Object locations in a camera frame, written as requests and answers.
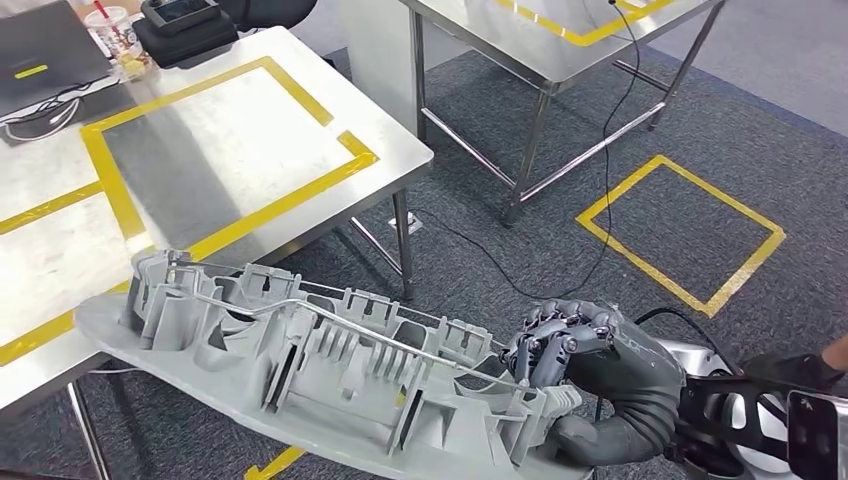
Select metal floor outlet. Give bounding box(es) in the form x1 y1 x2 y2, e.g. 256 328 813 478
387 210 425 235

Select yellow floor tape square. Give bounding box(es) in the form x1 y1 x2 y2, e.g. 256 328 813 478
574 154 788 319

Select black carry bag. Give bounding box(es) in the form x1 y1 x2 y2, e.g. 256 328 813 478
132 11 240 70

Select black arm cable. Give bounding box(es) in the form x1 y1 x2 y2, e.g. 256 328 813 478
634 305 738 376

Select black remote controller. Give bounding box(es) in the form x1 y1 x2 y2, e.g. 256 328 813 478
140 0 222 36

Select yellow floor tape strip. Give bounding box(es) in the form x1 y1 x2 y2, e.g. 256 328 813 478
243 447 307 480

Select clear plastic drink cup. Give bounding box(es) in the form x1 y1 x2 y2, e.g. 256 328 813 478
84 5 151 82

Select grey laptop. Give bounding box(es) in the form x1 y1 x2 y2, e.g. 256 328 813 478
0 0 114 119

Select steel workbench table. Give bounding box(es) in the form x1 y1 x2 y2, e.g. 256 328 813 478
0 25 437 480

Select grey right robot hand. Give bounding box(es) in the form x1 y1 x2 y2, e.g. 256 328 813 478
498 298 687 468

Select white desk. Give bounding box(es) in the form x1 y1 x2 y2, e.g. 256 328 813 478
333 0 478 144

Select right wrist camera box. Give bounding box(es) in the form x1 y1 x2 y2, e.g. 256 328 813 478
786 389 848 480

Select black office chair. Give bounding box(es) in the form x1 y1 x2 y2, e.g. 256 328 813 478
218 0 319 32

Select black floor cable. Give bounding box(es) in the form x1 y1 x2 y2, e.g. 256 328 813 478
407 0 645 303

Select yellow tape outline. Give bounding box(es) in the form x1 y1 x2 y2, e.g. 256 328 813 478
0 182 155 369
79 56 381 263
496 0 677 48

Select laptop cable bundle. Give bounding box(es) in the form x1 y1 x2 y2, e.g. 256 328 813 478
0 79 114 144

